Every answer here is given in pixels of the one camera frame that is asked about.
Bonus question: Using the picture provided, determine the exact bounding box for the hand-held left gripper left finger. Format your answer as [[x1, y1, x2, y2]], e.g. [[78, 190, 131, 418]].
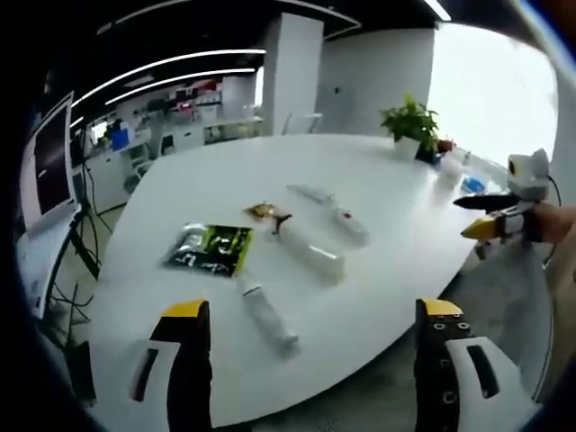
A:
[[128, 297, 213, 432]]

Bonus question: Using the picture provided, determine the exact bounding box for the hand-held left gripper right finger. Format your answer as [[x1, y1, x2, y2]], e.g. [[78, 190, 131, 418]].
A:
[[414, 297, 518, 432]]

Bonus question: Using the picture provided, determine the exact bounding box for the small white skincare bottle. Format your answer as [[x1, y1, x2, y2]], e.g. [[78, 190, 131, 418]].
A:
[[237, 277, 301, 360]]

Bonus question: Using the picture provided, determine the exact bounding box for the green black skincare packet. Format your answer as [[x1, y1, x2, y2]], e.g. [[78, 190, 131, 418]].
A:
[[161, 223, 256, 279]]

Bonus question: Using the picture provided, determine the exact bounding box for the white skincare tube red dot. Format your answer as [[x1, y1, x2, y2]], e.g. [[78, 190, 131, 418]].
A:
[[324, 197, 371, 247]]

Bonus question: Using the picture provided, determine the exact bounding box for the clear bottle with brown cap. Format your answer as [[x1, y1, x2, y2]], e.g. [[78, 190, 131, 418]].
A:
[[271, 214, 347, 288]]

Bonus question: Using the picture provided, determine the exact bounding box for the gold skincare jar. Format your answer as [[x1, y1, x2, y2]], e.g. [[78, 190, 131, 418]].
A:
[[242, 202, 289, 222]]

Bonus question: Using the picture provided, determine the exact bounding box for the person's right hand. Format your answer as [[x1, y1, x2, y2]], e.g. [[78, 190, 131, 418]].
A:
[[533, 201, 576, 245]]

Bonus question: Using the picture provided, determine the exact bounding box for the white cup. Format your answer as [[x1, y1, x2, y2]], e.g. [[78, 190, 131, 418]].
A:
[[436, 157, 463, 191]]

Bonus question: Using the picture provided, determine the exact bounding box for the green potted plant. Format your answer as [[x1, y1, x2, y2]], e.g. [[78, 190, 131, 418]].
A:
[[378, 92, 440, 162]]

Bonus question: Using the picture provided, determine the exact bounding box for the white monitor stand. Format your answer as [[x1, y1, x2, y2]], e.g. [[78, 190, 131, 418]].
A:
[[17, 204, 85, 321]]

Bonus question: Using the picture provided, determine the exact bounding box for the white office chair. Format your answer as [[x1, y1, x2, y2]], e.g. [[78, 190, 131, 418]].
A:
[[128, 134, 166, 184]]

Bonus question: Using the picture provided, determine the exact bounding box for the computer monitor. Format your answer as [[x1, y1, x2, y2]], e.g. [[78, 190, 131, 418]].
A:
[[22, 92, 78, 236]]

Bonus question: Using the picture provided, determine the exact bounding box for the background shelf with boxes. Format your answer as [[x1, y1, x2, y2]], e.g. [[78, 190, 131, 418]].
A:
[[134, 79, 253, 127]]

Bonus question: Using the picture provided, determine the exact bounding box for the black cable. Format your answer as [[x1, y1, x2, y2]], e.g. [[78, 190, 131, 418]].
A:
[[547, 175, 563, 208]]

